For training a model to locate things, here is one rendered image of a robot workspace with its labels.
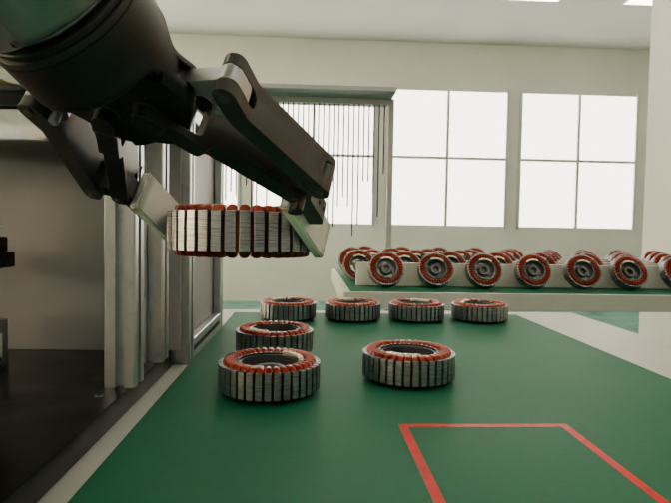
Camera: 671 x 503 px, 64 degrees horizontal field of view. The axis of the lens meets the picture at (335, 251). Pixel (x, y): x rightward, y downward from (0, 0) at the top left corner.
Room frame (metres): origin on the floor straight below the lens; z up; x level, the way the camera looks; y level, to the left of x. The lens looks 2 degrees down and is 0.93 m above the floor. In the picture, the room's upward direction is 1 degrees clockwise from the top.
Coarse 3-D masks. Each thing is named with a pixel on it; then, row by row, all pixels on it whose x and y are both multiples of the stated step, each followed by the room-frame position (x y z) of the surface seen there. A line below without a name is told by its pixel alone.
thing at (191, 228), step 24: (168, 216) 0.39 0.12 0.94; (192, 216) 0.36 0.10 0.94; (216, 216) 0.36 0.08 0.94; (240, 216) 0.36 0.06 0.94; (264, 216) 0.36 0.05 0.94; (168, 240) 0.39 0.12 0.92; (192, 240) 0.36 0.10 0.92; (216, 240) 0.36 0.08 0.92; (240, 240) 0.36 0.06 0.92; (264, 240) 0.36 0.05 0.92; (288, 240) 0.37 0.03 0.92
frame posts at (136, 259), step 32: (160, 160) 0.63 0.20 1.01; (128, 224) 0.53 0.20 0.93; (128, 256) 0.53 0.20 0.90; (160, 256) 0.63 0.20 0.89; (128, 288) 0.53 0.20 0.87; (160, 288) 0.63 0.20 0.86; (128, 320) 0.53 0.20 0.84; (160, 320) 0.63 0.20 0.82; (128, 352) 0.53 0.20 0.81; (160, 352) 0.63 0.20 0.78; (128, 384) 0.53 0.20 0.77
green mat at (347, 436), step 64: (256, 320) 1.04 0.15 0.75; (320, 320) 1.05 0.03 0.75; (384, 320) 1.06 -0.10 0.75; (448, 320) 1.08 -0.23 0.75; (512, 320) 1.09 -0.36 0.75; (192, 384) 0.61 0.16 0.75; (320, 384) 0.62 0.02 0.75; (448, 384) 0.63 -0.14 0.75; (512, 384) 0.63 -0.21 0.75; (576, 384) 0.64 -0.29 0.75; (640, 384) 0.64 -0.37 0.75; (128, 448) 0.43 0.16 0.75; (192, 448) 0.43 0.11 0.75; (256, 448) 0.43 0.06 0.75; (320, 448) 0.44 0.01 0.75; (384, 448) 0.44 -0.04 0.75; (448, 448) 0.44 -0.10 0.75; (512, 448) 0.44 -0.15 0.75; (576, 448) 0.45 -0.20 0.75; (640, 448) 0.45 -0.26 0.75
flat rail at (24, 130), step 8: (0, 112) 0.53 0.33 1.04; (8, 112) 0.53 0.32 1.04; (16, 112) 0.53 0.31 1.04; (0, 120) 0.53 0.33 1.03; (8, 120) 0.53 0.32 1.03; (16, 120) 0.53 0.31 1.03; (24, 120) 0.53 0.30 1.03; (0, 128) 0.53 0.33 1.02; (8, 128) 0.53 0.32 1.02; (16, 128) 0.53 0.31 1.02; (24, 128) 0.53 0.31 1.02; (32, 128) 0.53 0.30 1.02; (0, 136) 0.53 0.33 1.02; (8, 136) 0.53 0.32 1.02; (16, 136) 0.53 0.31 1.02; (24, 136) 0.53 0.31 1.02; (32, 136) 0.53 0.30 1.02; (40, 136) 0.53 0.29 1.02
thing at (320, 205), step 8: (328, 168) 0.33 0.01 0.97; (328, 176) 0.33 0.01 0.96; (296, 184) 0.34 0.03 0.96; (328, 184) 0.33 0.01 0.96; (312, 200) 0.35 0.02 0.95; (320, 200) 0.36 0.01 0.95; (304, 208) 0.36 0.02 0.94; (312, 208) 0.35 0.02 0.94; (320, 208) 0.36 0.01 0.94; (312, 216) 0.36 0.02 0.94; (320, 216) 0.36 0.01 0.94; (312, 224) 0.37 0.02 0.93; (320, 224) 0.37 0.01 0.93
